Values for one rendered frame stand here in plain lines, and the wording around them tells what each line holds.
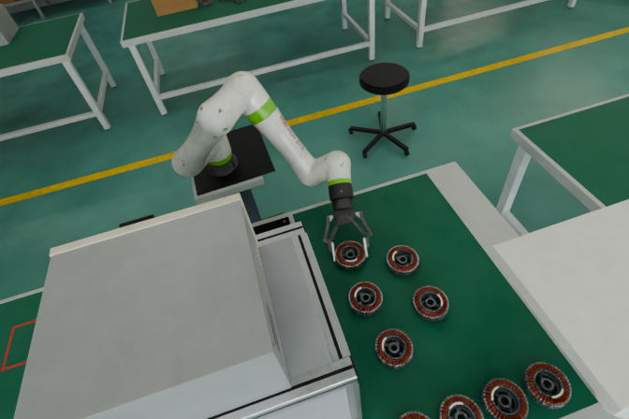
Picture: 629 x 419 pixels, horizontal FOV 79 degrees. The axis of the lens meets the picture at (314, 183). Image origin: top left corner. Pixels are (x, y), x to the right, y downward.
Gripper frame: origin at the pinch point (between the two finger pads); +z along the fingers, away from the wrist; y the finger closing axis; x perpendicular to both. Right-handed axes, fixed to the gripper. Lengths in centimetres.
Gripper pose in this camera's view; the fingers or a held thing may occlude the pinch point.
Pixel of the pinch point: (350, 253)
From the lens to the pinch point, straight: 143.0
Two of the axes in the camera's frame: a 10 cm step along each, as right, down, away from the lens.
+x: -0.6, -2.4, -9.7
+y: -9.9, 1.4, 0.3
